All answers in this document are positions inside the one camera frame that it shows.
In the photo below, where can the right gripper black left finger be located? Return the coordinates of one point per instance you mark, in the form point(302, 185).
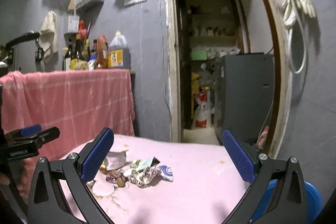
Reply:
point(47, 202)

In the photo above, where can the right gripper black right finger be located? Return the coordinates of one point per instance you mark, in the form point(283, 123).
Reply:
point(287, 204)

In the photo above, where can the white paper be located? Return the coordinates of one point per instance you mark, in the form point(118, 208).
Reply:
point(115, 160)

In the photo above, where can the red white wrapper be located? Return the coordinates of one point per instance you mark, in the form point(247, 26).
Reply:
point(144, 178)

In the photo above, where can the blue wrapper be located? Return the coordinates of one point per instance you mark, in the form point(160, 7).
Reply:
point(166, 173)

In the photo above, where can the person's left hand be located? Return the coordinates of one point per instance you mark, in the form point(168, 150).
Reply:
point(20, 172)

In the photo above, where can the blue plastic bucket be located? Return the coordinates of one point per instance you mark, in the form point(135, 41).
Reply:
point(314, 201)

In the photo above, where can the pink checkered counter cloth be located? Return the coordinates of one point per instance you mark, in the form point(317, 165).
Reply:
point(79, 103)

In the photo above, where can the dark sauce bottle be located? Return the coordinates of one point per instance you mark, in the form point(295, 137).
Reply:
point(76, 55)

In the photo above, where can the hanging beige towel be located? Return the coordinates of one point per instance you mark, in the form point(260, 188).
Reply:
point(48, 39)

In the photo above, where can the red white sack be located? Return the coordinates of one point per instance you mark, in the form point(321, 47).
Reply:
point(203, 113)

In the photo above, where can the grey washing machine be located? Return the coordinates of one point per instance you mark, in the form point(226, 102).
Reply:
point(244, 92)

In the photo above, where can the large dark oil jug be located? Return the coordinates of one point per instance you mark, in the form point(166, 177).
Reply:
point(118, 55)

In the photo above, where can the green box on shelf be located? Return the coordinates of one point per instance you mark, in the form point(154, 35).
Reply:
point(198, 55)

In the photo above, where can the cream rubber gloves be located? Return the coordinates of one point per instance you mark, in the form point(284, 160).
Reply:
point(292, 7)

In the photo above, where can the wooden door frame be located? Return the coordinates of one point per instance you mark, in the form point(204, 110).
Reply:
point(282, 77)

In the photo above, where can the black pan handle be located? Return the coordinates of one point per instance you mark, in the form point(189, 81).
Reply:
point(24, 38)

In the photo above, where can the wall shelf rack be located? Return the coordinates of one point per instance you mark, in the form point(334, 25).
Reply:
point(85, 5)

